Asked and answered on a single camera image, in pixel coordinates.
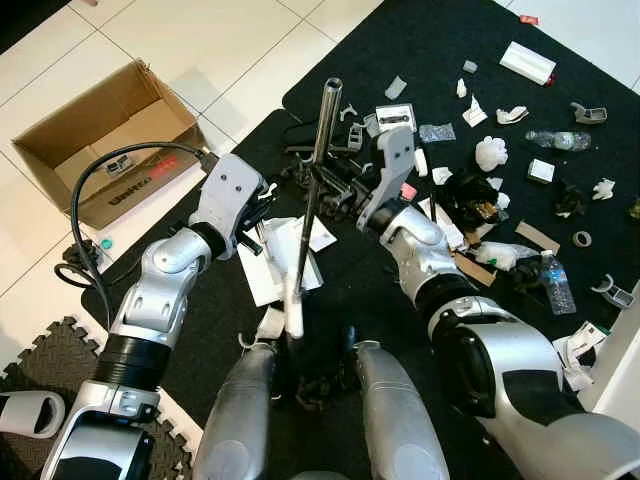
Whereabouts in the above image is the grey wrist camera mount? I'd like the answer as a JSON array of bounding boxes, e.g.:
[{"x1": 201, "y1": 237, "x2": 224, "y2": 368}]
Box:
[
  {"x1": 190, "y1": 153, "x2": 266, "y2": 259},
  {"x1": 357, "y1": 125, "x2": 416, "y2": 231}
]

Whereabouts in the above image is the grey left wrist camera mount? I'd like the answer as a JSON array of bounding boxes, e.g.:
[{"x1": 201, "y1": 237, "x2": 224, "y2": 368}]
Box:
[{"x1": 190, "y1": 153, "x2": 266, "y2": 259}]

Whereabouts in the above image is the black rug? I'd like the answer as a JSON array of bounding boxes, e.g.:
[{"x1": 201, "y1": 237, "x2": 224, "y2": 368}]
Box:
[{"x1": 80, "y1": 0, "x2": 640, "y2": 480}]

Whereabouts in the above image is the metal-handled white broom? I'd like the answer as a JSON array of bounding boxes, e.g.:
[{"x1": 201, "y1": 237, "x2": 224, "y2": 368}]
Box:
[{"x1": 283, "y1": 77, "x2": 344, "y2": 341}]

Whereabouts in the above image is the grey robot left leg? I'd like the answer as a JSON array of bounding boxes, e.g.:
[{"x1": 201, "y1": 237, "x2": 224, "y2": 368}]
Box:
[{"x1": 193, "y1": 345, "x2": 279, "y2": 480}]

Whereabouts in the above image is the grey robot right leg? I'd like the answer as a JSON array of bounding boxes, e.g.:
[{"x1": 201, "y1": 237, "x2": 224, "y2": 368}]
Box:
[{"x1": 352, "y1": 340, "x2": 451, "y2": 480}]

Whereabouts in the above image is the white crumpled tissue ball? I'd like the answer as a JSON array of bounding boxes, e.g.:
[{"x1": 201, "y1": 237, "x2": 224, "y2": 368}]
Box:
[{"x1": 474, "y1": 136, "x2": 509, "y2": 171}]

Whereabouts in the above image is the white cabinet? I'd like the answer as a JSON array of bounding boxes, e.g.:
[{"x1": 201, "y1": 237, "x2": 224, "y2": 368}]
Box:
[{"x1": 590, "y1": 310, "x2": 640, "y2": 431}]

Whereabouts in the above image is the grey robot leg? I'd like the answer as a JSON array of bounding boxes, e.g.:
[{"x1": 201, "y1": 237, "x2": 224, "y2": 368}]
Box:
[
  {"x1": 352, "y1": 340, "x2": 451, "y2": 480},
  {"x1": 193, "y1": 345, "x2": 279, "y2": 480}
]

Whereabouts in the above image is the white dustpan metal handle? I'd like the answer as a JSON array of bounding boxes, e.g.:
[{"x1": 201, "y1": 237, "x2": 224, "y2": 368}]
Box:
[{"x1": 237, "y1": 215, "x2": 336, "y2": 306}]

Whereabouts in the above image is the black spiky plastic lump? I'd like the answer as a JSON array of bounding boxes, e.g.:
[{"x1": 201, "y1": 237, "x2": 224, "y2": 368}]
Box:
[{"x1": 72, "y1": 242, "x2": 101, "y2": 271}]

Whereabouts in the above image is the white card black part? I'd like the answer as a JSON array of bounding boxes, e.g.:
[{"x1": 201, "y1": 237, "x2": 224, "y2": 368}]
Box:
[{"x1": 376, "y1": 104, "x2": 416, "y2": 129}]

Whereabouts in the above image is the white carton red end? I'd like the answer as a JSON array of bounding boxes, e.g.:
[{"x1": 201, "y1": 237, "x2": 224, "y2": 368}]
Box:
[{"x1": 500, "y1": 42, "x2": 557, "y2": 87}]

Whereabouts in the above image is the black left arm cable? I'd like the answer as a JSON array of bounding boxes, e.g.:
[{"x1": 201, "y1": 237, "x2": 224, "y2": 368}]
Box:
[{"x1": 55, "y1": 142, "x2": 216, "y2": 331}]

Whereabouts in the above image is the brown cardboard strip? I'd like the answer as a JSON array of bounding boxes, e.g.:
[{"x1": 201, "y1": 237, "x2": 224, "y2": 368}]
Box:
[{"x1": 515, "y1": 222, "x2": 561, "y2": 253}]

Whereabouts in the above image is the grey plastic clip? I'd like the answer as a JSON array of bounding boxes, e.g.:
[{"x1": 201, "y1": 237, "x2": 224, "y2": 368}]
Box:
[
  {"x1": 572, "y1": 102, "x2": 608, "y2": 125},
  {"x1": 592, "y1": 275, "x2": 636, "y2": 309}
]

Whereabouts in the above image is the small white box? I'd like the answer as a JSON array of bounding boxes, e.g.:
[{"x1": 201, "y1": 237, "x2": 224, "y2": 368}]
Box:
[{"x1": 527, "y1": 158, "x2": 557, "y2": 184}]

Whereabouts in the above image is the white slipper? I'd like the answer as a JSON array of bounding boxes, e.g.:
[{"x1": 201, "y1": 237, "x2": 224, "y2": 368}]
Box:
[{"x1": 0, "y1": 392, "x2": 66, "y2": 438}]

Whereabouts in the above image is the clear plastic bottle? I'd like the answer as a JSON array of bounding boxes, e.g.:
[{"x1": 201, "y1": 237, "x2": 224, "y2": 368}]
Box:
[
  {"x1": 540, "y1": 252, "x2": 578, "y2": 316},
  {"x1": 527, "y1": 130, "x2": 593, "y2": 151}
]

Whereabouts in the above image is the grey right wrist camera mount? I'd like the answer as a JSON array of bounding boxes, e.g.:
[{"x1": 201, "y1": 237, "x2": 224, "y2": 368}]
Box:
[{"x1": 357, "y1": 125, "x2": 416, "y2": 231}]

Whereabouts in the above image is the brown cardboard box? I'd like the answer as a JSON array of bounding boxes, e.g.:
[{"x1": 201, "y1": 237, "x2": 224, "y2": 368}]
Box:
[{"x1": 12, "y1": 60, "x2": 211, "y2": 231}]

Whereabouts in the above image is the dark grey foam puzzle mat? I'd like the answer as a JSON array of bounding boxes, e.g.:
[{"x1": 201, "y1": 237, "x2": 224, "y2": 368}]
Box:
[{"x1": 0, "y1": 318, "x2": 196, "y2": 480}]

